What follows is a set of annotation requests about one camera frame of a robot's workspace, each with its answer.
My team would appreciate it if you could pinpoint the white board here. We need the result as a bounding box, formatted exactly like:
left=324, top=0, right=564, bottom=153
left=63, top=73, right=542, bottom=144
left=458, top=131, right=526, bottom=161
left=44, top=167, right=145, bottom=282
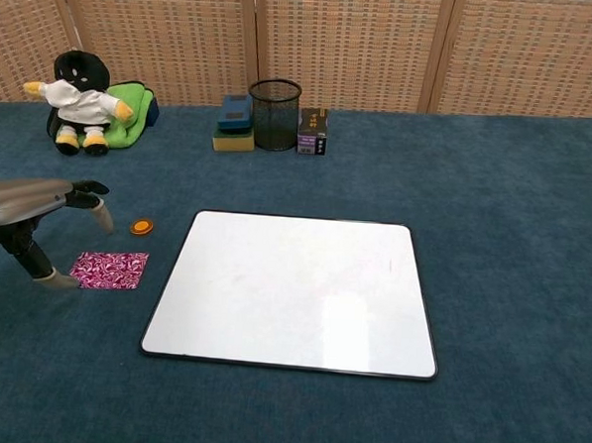
left=138, top=206, right=447, bottom=384

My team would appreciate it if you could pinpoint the black mesh pen holder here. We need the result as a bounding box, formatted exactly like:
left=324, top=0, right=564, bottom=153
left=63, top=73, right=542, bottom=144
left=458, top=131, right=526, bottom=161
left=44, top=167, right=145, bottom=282
left=245, top=77, right=304, bottom=154

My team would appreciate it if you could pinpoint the black purple small box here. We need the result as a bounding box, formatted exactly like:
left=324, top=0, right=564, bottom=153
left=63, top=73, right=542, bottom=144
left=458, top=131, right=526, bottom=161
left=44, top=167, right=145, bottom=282
left=296, top=107, right=330, bottom=158

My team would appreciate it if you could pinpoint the purple patterned cloth square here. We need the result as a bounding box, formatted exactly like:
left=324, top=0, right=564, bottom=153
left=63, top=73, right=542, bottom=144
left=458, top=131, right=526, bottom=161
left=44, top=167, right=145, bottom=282
left=68, top=248, right=151, bottom=293

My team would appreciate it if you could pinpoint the blue box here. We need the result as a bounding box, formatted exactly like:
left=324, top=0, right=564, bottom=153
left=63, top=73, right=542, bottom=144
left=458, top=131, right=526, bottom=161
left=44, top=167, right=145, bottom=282
left=216, top=92, right=256, bottom=134

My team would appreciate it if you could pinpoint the yellow green sponge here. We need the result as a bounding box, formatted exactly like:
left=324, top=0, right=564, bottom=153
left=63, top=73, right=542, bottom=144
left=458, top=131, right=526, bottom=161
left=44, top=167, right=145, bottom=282
left=210, top=126, right=257, bottom=155

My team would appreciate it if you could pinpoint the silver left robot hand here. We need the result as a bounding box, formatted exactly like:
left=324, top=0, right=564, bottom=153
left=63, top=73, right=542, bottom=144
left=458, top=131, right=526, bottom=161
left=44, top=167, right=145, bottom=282
left=0, top=175, right=117, bottom=292

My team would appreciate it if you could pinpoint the green folded cloth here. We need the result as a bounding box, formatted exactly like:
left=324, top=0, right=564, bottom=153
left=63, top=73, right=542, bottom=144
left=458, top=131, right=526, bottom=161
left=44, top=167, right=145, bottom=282
left=97, top=78, right=156, bottom=153

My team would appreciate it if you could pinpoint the small orange disc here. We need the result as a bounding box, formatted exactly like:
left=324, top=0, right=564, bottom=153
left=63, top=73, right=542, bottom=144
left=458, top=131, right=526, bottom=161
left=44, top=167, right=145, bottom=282
left=129, top=217, right=155, bottom=238

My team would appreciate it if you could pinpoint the black plush doll white coat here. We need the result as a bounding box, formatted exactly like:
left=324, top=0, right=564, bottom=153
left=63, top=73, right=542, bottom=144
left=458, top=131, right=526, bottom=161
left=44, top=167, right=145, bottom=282
left=20, top=47, right=138, bottom=161

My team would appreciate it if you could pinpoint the woven folding screen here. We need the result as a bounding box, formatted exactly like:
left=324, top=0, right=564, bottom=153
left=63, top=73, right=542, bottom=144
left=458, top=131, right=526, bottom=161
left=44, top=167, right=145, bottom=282
left=0, top=0, right=592, bottom=135

